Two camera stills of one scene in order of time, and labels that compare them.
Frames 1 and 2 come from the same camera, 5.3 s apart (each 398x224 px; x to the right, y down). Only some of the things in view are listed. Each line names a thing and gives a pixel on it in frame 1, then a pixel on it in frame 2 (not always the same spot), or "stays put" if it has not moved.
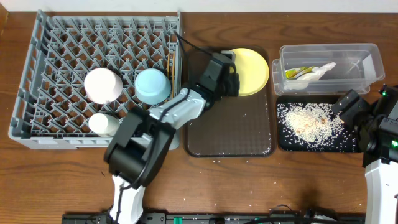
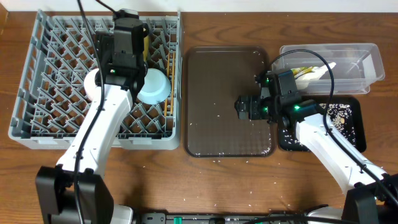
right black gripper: (349, 114) to (254, 101)
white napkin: (302, 83) stays put
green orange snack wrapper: (295, 73) stays put
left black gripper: (233, 83) to (125, 23)
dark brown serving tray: (234, 126) stays put
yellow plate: (253, 70) to (146, 47)
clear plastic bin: (326, 69) stays put
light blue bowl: (152, 86) stays put
